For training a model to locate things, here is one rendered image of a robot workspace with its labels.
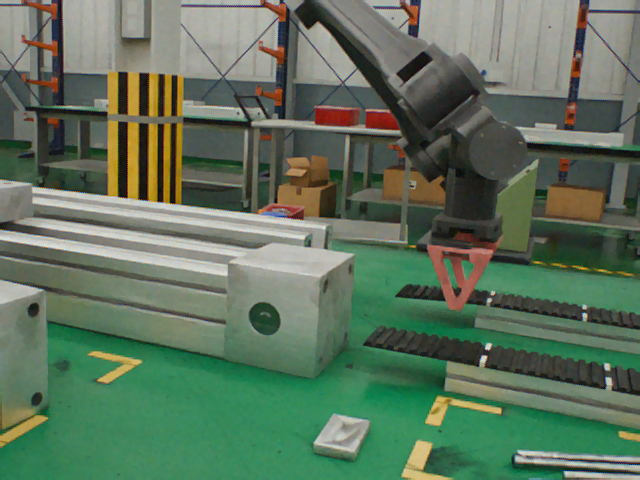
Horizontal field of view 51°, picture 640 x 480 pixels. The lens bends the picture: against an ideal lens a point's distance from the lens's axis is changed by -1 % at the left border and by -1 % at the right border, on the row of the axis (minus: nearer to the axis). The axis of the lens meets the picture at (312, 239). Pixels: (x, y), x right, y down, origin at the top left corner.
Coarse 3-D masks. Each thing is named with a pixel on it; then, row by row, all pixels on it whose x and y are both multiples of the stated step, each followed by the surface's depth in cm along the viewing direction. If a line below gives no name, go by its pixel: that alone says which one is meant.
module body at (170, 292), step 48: (0, 240) 71; (48, 240) 70; (96, 240) 75; (144, 240) 73; (48, 288) 71; (96, 288) 67; (144, 288) 65; (192, 288) 65; (144, 336) 66; (192, 336) 64
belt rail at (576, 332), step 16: (480, 320) 77; (496, 320) 76; (512, 320) 76; (528, 320) 75; (544, 320) 74; (560, 320) 73; (576, 320) 73; (528, 336) 75; (544, 336) 74; (560, 336) 74; (576, 336) 73; (592, 336) 72; (608, 336) 72; (624, 336) 72
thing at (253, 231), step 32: (32, 192) 102; (64, 192) 101; (96, 224) 91; (128, 224) 88; (160, 224) 86; (192, 224) 84; (224, 224) 84; (256, 224) 89; (288, 224) 88; (320, 224) 87
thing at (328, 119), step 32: (256, 96) 421; (256, 128) 375; (288, 128) 372; (320, 128) 369; (352, 128) 367; (384, 128) 369; (256, 160) 379; (256, 192) 383; (352, 224) 417; (384, 224) 423
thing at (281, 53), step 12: (264, 0) 760; (420, 0) 771; (276, 12) 799; (288, 12) 826; (408, 12) 738; (288, 24) 829; (408, 24) 769; (288, 36) 831; (264, 48) 776; (324, 60) 817; (276, 72) 833; (228, 84) 865; (276, 84) 836; (204, 96) 876; (264, 96) 799; (276, 96) 825; (276, 108) 842
